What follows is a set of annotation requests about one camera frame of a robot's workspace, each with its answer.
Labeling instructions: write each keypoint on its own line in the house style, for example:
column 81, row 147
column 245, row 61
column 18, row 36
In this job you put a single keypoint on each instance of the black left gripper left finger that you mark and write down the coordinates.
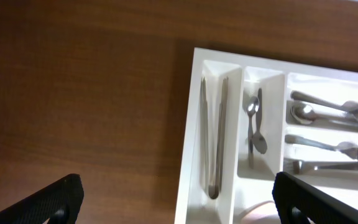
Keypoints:
column 59, row 202

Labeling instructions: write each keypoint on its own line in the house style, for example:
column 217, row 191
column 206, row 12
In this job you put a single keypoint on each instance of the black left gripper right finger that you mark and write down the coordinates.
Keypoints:
column 299, row 202

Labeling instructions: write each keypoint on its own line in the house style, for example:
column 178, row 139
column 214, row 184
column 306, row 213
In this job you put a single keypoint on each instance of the pink plastic knife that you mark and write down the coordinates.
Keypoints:
column 263, row 213

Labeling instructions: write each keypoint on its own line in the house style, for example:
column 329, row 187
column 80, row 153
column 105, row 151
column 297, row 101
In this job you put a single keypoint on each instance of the silver fork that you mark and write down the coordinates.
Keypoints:
column 347, row 148
column 295, row 166

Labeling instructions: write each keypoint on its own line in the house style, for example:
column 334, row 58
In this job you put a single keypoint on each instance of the small silver teaspoon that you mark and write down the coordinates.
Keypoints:
column 258, row 139

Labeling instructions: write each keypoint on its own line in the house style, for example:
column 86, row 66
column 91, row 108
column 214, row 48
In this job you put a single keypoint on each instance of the metal tweezers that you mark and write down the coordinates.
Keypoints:
column 213, row 185

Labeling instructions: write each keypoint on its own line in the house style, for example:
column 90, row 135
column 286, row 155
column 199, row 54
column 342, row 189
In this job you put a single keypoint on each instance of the large silver spoon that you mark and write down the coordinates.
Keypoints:
column 304, row 114
column 352, row 111

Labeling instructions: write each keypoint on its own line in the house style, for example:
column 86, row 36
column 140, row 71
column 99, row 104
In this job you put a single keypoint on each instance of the small bent metal spoon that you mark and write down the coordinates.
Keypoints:
column 252, row 107

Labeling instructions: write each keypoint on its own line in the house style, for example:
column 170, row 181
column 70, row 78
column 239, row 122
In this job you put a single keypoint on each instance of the white plastic cutlery tray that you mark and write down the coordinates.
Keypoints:
column 243, row 188

